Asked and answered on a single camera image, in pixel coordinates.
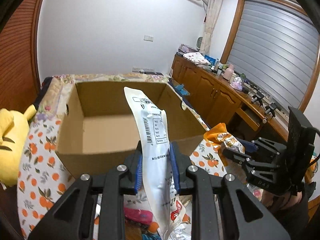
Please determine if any yellow plush toy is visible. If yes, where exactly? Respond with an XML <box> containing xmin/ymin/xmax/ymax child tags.
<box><xmin>0</xmin><ymin>105</ymin><xmax>37</xmax><ymax>187</ymax></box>

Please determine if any purple tissue pack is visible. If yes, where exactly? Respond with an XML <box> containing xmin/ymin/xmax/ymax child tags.
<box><xmin>230</xmin><ymin>76</ymin><xmax>242</xmax><ymax>91</ymax></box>

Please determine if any orange snack bag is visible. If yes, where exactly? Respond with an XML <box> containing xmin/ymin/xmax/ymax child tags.
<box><xmin>203</xmin><ymin>123</ymin><xmax>245</xmax><ymax>167</ymax></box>

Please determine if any small white fan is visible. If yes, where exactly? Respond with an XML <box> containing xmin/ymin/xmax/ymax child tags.
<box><xmin>196</xmin><ymin>37</ymin><xmax>203</xmax><ymax>50</ymax></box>

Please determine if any pink bottle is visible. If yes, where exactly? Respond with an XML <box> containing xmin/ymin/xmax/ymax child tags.
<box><xmin>223</xmin><ymin>63</ymin><xmax>234</xmax><ymax>81</ymax></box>

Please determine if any wooden sideboard cabinet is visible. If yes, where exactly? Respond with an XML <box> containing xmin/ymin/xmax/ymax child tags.
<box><xmin>171</xmin><ymin>54</ymin><xmax>288</xmax><ymax>143</ymax></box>

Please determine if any white snack packet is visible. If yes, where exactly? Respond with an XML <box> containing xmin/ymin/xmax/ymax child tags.
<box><xmin>124</xmin><ymin>87</ymin><xmax>185</xmax><ymax>239</ymax></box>

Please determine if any wall light switch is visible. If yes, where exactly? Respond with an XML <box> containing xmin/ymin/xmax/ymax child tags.
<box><xmin>144</xmin><ymin>35</ymin><xmax>153</xmax><ymax>42</ymax></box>

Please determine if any window roller blind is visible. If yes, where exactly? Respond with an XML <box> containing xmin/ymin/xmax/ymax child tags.
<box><xmin>227</xmin><ymin>0</ymin><xmax>319</xmax><ymax>108</ymax></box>

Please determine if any orange-print white bedsheet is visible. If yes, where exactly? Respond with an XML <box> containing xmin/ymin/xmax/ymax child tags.
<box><xmin>17</xmin><ymin>115</ymin><xmax>263</xmax><ymax>240</ymax></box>

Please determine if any folded floral cloth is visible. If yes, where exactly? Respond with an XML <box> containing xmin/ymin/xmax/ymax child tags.
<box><xmin>183</xmin><ymin>52</ymin><xmax>210</xmax><ymax>66</ymax></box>

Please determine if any patterned curtain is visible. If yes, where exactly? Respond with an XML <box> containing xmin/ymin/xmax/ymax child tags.
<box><xmin>200</xmin><ymin>0</ymin><xmax>223</xmax><ymax>55</ymax></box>

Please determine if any pink fish snack packet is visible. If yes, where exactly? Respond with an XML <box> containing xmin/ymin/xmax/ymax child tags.
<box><xmin>124</xmin><ymin>207</ymin><xmax>153</xmax><ymax>225</ymax></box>

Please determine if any brown cardboard box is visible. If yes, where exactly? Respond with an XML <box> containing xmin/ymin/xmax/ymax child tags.
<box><xmin>56</xmin><ymin>81</ymin><xmax>206</xmax><ymax>178</ymax></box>

